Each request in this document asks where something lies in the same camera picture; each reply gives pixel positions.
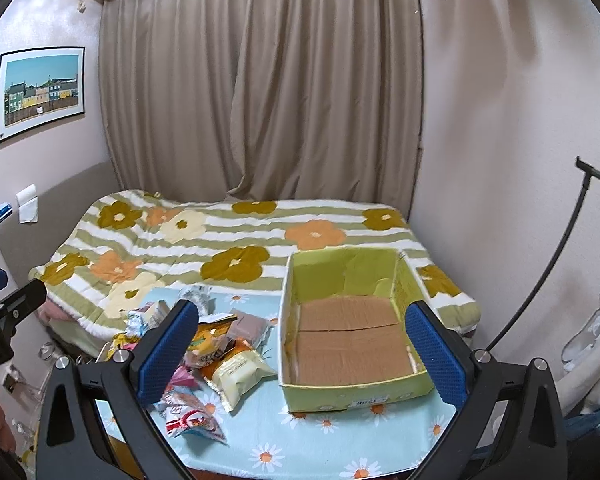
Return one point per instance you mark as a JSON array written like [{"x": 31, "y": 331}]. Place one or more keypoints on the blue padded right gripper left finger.
[{"x": 160, "y": 351}]

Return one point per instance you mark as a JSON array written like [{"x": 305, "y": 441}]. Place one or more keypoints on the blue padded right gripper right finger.
[{"x": 442, "y": 352}]

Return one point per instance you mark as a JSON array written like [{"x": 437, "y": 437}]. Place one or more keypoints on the cream blue snack bag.
[{"x": 147, "y": 317}]

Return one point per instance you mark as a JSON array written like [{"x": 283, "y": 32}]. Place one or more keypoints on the orange chip bag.
[{"x": 211, "y": 341}]

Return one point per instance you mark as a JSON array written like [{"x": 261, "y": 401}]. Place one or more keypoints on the white grey patterned snack bag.
[{"x": 200, "y": 297}]

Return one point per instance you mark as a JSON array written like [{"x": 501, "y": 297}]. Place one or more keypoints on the pink snack bag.
[{"x": 182, "y": 378}]

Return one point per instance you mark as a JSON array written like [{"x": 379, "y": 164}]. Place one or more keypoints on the red white candy bag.
[{"x": 184, "y": 413}]

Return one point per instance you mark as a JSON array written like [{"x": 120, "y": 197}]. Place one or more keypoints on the cream wrapped bun packet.
[{"x": 235, "y": 373}]

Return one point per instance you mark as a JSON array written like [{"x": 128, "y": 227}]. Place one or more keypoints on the white paper on headboard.
[{"x": 27, "y": 200}]

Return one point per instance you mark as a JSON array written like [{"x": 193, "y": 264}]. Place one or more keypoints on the green cardboard box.
[{"x": 342, "y": 341}]

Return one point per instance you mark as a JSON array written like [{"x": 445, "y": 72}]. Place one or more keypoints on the grey padded headboard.
[{"x": 24, "y": 246}]

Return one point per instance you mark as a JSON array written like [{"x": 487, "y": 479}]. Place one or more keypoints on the green striped floral quilt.
[{"x": 131, "y": 241}]

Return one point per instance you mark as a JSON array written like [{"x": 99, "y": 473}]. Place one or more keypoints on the white clothes pile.
[{"x": 581, "y": 360}]

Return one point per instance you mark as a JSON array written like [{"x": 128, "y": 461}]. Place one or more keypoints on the framed harbour houses picture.
[{"x": 38, "y": 87}]

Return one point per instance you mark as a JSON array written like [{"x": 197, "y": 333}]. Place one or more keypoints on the black curved stand pole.
[{"x": 589, "y": 173}]

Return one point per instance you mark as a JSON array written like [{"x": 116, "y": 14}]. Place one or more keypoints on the beige pleated curtain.
[{"x": 207, "y": 100}]

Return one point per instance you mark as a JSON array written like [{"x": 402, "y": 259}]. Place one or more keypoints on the blue white wall switch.
[{"x": 5, "y": 211}]

